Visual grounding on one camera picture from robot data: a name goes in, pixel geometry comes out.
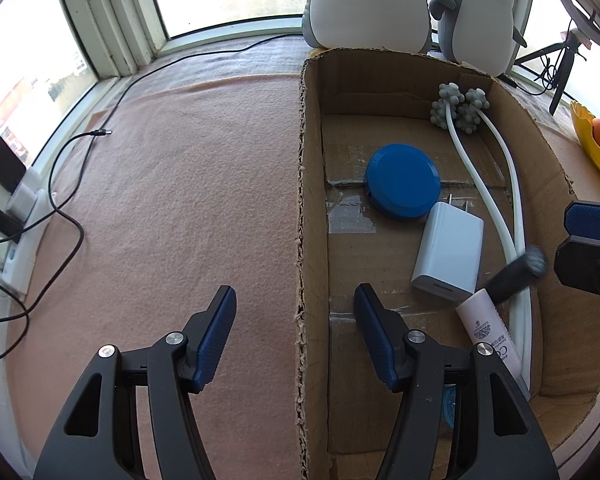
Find cardboard box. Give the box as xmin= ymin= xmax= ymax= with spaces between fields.
xmin=294 ymin=47 xmax=600 ymax=480

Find black cable with plug tip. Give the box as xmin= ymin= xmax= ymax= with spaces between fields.
xmin=0 ymin=129 xmax=113 ymax=361

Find small black plug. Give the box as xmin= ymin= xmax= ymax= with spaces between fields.
xmin=0 ymin=209 xmax=23 ymax=241

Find large penguin plush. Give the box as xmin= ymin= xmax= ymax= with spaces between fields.
xmin=286 ymin=0 xmax=456 ymax=55

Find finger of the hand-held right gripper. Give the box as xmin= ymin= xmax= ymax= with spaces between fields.
xmin=554 ymin=236 xmax=600 ymax=303
xmin=564 ymin=200 xmax=600 ymax=245

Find long black cable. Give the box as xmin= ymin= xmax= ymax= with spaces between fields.
xmin=100 ymin=32 xmax=306 ymax=128

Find white cream tube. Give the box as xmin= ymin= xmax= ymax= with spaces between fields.
xmin=455 ymin=290 xmax=531 ymax=401

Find small penguin plush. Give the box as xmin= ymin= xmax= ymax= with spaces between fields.
xmin=429 ymin=0 xmax=528 ymax=77

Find black tripod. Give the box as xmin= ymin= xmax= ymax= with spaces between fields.
xmin=512 ymin=30 xmax=588 ymax=116

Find white charger adapter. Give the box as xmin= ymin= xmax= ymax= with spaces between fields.
xmin=411 ymin=199 xmax=485 ymax=305

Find white neck massager grey balls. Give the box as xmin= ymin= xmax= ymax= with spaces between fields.
xmin=430 ymin=82 xmax=543 ymax=401

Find white window frame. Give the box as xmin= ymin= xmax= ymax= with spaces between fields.
xmin=0 ymin=0 xmax=600 ymax=181

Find blue round lid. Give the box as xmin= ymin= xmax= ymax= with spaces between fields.
xmin=365 ymin=144 xmax=441 ymax=221

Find black charger brick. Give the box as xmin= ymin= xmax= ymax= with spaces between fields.
xmin=0 ymin=136 xmax=27 ymax=193

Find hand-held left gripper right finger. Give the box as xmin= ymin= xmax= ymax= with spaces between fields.
xmin=354 ymin=282 xmax=561 ymax=480

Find beige quilted mat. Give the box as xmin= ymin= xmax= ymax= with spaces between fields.
xmin=125 ymin=35 xmax=581 ymax=126

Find ring light cable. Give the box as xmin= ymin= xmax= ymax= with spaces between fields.
xmin=500 ymin=55 xmax=561 ymax=97

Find yellow fruit bowl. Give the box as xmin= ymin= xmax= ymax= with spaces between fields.
xmin=570 ymin=100 xmax=600 ymax=188

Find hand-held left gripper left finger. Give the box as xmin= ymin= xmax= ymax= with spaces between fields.
xmin=32 ymin=285 xmax=238 ymax=480

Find white power strip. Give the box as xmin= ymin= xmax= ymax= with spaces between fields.
xmin=2 ymin=170 xmax=47 ymax=296

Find pink felt blanket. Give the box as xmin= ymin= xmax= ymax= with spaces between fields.
xmin=5 ymin=77 xmax=600 ymax=480

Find white plug-in charger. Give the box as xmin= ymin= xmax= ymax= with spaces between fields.
xmin=7 ymin=182 xmax=40 ymax=216

